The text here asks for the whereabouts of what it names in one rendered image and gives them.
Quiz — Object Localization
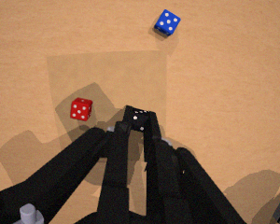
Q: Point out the thin tan flat mat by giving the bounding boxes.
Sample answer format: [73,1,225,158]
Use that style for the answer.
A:
[47,50,167,161]

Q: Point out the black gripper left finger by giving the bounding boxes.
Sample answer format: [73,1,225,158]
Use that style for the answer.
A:
[0,105,133,224]

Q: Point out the red die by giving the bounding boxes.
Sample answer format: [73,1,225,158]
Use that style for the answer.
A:
[70,98,92,121]

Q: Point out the blue die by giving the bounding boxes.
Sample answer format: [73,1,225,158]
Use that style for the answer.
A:
[154,9,181,36]

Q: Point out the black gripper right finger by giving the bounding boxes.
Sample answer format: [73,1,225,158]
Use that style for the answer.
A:
[143,111,247,224]

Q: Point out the black die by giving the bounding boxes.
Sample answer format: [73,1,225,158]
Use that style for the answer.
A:
[131,108,149,133]

